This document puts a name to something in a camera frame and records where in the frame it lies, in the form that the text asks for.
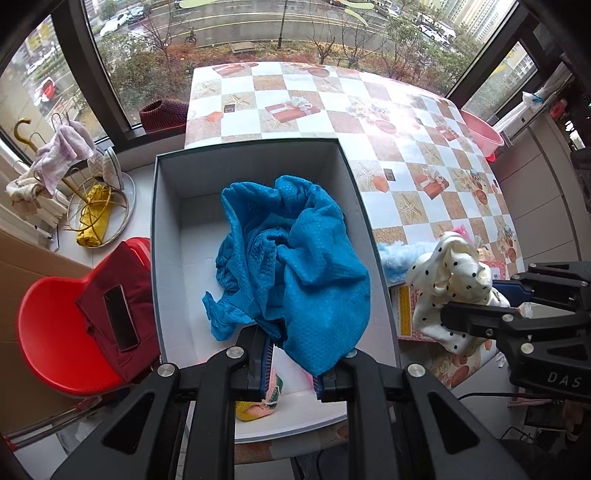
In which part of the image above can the yellow cloth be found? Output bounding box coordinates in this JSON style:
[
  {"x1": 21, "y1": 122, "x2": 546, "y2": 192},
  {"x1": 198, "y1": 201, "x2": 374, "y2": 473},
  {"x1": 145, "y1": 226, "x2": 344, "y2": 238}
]
[{"x1": 76, "y1": 184, "x2": 116, "y2": 248}]

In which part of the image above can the blue cloth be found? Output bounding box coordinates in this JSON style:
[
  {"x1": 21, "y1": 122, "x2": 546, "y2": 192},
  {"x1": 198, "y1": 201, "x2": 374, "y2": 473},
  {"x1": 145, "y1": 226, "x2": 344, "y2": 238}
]
[{"x1": 202, "y1": 174, "x2": 372, "y2": 376}]

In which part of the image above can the gold wire rack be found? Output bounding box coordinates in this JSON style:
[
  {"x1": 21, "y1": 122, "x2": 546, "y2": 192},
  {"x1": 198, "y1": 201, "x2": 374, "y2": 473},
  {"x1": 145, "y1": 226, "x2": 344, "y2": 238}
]
[{"x1": 14, "y1": 113, "x2": 137, "y2": 245}]

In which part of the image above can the dark red cloth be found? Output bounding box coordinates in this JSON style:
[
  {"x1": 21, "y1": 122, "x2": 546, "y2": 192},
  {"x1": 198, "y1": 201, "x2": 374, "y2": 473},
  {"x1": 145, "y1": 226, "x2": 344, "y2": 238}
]
[{"x1": 75, "y1": 241, "x2": 162, "y2": 384}]

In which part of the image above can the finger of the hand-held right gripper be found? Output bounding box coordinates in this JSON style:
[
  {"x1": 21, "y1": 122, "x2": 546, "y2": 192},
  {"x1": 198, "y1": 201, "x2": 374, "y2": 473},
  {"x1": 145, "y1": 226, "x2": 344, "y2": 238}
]
[
  {"x1": 440, "y1": 300, "x2": 591, "y2": 345},
  {"x1": 491, "y1": 261, "x2": 591, "y2": 308}
]

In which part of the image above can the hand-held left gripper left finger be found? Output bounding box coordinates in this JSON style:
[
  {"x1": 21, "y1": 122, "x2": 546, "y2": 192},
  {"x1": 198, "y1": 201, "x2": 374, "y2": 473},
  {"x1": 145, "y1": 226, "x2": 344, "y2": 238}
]
[{"x1": 51, "y1": 323, "x2": 278, "y2": 480}]

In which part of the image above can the light blue fluffy scrunchie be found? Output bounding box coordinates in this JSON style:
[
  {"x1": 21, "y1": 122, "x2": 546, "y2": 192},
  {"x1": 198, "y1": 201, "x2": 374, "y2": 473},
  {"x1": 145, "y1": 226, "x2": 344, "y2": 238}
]
[{"x1": 379, "y1": 241, "x2": 435, "y2": 284}]

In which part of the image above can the pink yellow knit hat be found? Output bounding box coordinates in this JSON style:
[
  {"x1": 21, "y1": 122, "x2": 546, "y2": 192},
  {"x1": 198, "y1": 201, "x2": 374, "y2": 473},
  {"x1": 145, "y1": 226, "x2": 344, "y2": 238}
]
[{"x1": 235, "y1": 359, "x2": 284, "y2": 422}]

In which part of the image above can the red plastic chair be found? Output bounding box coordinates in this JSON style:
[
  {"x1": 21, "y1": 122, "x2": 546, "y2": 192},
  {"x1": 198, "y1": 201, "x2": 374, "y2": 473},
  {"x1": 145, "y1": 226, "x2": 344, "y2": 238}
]
[{"x1": 17, "y1": 237, "x2": 160, "y2": 398}]

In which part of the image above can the red plastic basin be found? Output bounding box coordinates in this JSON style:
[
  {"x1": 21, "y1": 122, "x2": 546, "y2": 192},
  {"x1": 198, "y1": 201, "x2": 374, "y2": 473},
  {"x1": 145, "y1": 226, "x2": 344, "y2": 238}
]
[{"x1": 460, "y1": 109, "x2": 505, "y2": 155}]

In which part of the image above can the dark red woven basket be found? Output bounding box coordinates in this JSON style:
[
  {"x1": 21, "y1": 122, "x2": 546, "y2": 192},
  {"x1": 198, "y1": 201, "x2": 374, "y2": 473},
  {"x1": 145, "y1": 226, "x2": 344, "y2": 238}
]
[{"x1": 139, "y1": 99, "x2": 190, "y2": 136}]

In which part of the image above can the black power cable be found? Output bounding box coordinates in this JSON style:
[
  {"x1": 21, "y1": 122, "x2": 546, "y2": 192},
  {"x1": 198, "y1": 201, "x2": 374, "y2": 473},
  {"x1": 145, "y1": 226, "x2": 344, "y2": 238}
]
[{"x1": 457, "y1": 391, "x2": 527, "y2": 403}]

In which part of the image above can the cream polka dot scrunchie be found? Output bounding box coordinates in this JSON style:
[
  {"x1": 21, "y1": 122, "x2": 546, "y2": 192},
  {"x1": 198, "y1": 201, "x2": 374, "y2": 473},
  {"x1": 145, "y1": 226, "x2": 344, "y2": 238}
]
[{"x1": 405, "y1": 231, "x2": 511, "y2": 354}]

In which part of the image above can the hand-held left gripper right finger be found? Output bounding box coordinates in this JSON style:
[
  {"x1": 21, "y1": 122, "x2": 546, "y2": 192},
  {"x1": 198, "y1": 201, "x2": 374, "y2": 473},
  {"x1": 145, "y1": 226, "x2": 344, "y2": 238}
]
[{"x1": 314, "y1": 348, "x2": 532, "y2": 480}]

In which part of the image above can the pale pink hanging cloth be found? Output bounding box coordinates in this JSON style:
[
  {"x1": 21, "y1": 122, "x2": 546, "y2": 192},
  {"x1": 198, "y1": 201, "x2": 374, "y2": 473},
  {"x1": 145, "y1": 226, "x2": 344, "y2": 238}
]
[{"x1": 31, "y1": 121, "x2": 95, "y2": 195}]

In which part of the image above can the black smartphone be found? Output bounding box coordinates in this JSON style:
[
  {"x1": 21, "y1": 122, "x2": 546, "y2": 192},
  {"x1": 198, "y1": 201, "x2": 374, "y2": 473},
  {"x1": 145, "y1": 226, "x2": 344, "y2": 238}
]
[{"x1": 105, "y1": 284, "x2": 140, "y2": 352}]

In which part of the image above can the grey cardboard box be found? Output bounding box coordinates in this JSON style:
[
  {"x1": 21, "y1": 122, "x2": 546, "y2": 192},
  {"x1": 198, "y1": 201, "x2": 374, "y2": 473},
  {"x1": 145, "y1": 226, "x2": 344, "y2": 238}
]
[{"x1": 151, "y1": 137, "x2": 400, "y2": 444}]

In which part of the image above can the checkered patterned tablecloth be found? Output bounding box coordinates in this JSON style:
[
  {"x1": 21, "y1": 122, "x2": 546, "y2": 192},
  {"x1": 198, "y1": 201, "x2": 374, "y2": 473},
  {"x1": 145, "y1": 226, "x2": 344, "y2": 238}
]
[{"x1": 185, "y1": 61, "x2": 525, "y2": 462}]

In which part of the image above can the cream hanging cloth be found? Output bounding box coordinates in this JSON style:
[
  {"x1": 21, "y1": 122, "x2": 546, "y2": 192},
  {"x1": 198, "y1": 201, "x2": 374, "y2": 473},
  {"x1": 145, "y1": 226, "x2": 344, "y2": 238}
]
[{"x1": 6, "y1": 168, "x2": 56, "y2": 215}]

